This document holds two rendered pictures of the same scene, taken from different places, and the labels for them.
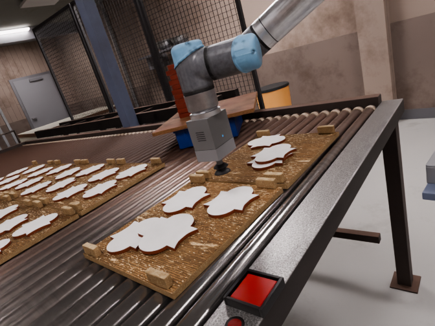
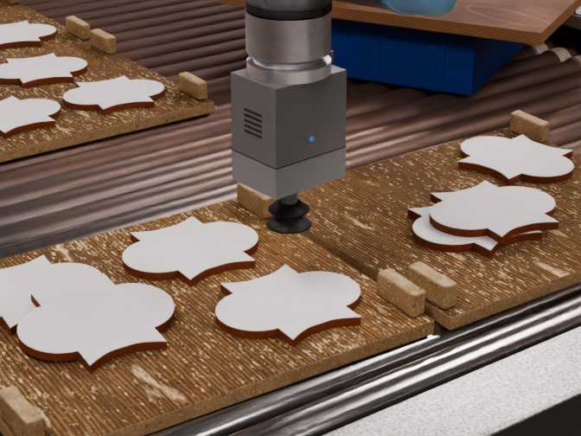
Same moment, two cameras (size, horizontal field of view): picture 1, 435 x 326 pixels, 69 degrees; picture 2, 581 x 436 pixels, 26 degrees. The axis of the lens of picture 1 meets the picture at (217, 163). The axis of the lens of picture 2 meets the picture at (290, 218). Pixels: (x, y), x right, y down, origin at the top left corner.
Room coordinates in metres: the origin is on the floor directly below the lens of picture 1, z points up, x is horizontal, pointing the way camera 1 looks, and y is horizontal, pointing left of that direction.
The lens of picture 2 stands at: (-0.29, -0.22, 1.53)
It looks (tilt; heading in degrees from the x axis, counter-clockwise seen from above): 25 degrees down; 12
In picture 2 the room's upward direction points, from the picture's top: straight up
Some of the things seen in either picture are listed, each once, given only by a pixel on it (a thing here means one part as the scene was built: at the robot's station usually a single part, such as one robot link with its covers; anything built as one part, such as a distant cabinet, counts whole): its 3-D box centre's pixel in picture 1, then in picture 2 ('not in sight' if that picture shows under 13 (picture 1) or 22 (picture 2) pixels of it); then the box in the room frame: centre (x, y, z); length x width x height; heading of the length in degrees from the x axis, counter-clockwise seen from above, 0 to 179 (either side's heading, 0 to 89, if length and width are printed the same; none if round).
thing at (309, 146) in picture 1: (268, 156); (485, 212); (1.04, -0.18, 0.93); 0.41 x 0.35 x 0.02; 136
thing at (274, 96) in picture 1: (276, 112); not in sight; (4.20, -0.96, 0.36); 0.47 x 0.46 x 0.73; 129
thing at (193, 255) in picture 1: (186, 221); (158, 309); (0.74, 0.12, 0.93); 0.41 x 0.35 x 0.02; 135
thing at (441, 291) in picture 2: (274, 177); (431, 285); (0.81, -0.14, 0.95); 0.06 x 0.02 x 0.03; 46
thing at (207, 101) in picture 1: (202, 101); (290, 34); (0.76, -0.01, 1.21); 0.08 x 0.08 x 0.05
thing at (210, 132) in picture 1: (208, 132); (283, 114); (0.76, 0.00, 1.13); 0.10 x 0.09 x 0.16; 52
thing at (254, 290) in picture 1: (254, 292); not in sight; (0.43, 0.00, 0.92); 0.06 x 0.06 x 0.01; 47
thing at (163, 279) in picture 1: (158, 277); (21, 416); (0.51, 0.17, 0.95); 0.06 x 0.02 x 0.03; 45
